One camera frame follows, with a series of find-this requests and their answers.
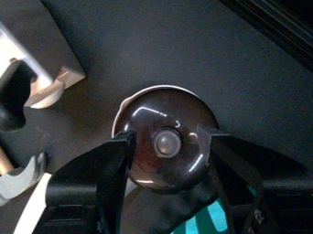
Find grey block with beige edge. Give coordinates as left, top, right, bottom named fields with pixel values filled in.
left=0, top=0, right=87, bottom=110

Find white flat strip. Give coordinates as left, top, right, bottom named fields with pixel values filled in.
left=12, top=172, right=53, bottom=234

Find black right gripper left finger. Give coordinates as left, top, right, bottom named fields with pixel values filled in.
left=33, top=129, right=138, bottom=234

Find black rounded handle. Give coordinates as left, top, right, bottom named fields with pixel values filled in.
left=0, top=59, right=39, bottom=133

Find black frame rail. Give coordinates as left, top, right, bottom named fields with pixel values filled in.
left=219, top=0, right=313, bottom=72

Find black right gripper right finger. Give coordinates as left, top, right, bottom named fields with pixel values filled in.
left=196, top=123, right=313, bottom=234

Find teal and black striped item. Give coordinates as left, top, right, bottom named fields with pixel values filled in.
left=170, top=185, right=259, bottom=234

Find silver curved metal piece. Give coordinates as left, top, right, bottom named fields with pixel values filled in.
left=0, top=152, right=49, bottom=207

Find brown wooden stick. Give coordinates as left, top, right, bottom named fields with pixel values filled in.
left=0, top=146, right=14, bottom=176

